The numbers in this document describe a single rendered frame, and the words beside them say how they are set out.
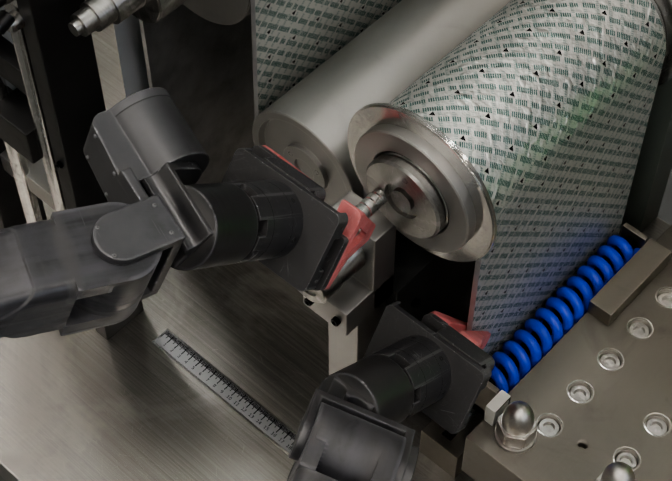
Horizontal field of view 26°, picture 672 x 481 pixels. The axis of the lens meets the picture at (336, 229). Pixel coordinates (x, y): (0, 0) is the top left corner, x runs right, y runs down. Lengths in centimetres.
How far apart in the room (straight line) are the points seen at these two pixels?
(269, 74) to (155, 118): 25
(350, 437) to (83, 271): 24
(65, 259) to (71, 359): 55
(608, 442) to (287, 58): 42
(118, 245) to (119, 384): 53
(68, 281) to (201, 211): 11
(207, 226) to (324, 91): 28
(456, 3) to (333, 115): 17
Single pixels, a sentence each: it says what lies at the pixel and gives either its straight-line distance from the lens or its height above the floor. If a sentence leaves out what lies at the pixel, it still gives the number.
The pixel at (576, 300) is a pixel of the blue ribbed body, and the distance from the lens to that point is 133.
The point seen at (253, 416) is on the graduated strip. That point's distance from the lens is 141.
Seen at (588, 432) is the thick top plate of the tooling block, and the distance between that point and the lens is 127.
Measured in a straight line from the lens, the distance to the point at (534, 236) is 121.
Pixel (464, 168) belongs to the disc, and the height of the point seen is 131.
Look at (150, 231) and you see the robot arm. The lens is 93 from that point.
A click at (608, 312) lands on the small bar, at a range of 132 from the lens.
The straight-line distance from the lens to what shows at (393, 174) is 110.
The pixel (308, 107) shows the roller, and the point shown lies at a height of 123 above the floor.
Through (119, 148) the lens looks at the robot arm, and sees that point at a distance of 99.
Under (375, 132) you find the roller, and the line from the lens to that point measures 110.
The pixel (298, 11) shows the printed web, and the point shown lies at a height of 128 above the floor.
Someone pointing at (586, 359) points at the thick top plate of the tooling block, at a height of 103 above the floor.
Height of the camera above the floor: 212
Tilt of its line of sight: 53 degrees down
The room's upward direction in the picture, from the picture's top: straight up
